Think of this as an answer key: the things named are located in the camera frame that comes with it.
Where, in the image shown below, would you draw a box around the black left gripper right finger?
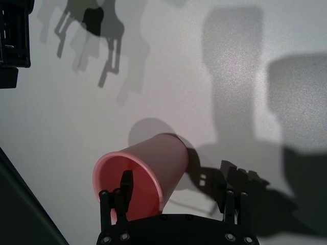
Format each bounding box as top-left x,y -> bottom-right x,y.
212,170 -> 252,227

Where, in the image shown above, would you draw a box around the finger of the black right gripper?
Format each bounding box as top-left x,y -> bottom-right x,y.
0,0 -> 33,89

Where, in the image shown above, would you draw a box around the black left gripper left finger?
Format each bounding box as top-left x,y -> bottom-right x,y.
99,169 -> 134,227

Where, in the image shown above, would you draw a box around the pink plastic cup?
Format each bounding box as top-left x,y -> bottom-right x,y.
92,132 -> 190,222

